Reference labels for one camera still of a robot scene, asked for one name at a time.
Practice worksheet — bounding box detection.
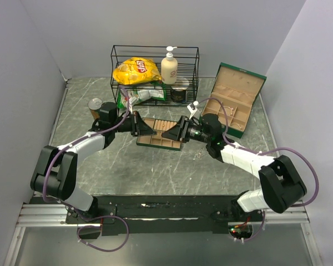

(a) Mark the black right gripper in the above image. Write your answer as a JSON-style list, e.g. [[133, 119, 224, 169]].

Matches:
[[162, 115, 211, 144]]

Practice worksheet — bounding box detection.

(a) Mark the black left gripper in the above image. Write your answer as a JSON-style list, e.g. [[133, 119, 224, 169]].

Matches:
[[112, 111, 157, 137]]

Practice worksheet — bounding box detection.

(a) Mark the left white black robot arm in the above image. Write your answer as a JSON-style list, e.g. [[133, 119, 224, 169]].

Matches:
[[30, 102, 156, 223]]

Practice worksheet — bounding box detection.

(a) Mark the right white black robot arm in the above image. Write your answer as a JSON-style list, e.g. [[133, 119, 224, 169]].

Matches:
[[162, 114, 307, 221]]

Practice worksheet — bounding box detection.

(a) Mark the green jewelry tray insert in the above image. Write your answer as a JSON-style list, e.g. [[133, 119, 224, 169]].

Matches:
[[136, 117, 181, 151]]

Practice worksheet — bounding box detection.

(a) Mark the green jewelry box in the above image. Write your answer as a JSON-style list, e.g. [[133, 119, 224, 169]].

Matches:
[[201, 63, 266, 138]]

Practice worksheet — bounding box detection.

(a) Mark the green white snack bag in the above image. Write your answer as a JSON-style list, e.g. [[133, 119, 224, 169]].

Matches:
[[117, 82, 165, 109]]

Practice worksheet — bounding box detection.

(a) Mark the dark tin can with lid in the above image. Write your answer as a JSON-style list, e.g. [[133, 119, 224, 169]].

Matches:
[[170, 78, 189, 104]]

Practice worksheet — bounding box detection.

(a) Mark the brown food can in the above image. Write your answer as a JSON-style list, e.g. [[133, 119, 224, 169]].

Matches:
[[88, 98, 103, 120]]

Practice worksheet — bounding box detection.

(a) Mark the yellow chips bag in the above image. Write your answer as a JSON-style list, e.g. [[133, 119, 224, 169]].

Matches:
[[113, 57, 162, 85]]

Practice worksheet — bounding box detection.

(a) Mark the cream lotion pump bottle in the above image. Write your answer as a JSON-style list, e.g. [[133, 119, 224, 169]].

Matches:
[[161, 46, 178, 85]]

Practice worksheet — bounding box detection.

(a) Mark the silver chain jewelry pile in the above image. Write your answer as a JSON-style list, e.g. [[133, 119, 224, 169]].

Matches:
[[193, 149, 206, 160]]

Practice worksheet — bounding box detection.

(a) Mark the black wire shelf rack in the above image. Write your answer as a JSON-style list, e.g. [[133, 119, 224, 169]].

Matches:
[[110, 44, 200, 108]]

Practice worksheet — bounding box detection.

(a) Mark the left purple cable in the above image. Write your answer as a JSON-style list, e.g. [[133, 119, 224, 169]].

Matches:
[[42, 85, 134, 204]]

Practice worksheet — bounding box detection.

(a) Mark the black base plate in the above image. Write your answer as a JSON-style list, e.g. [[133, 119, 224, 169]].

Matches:
[[65, 195, 274, 238]]

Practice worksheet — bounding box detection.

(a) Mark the aluminium rail frame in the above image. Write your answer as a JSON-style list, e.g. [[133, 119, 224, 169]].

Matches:
[[2, 201, 322, 266]]

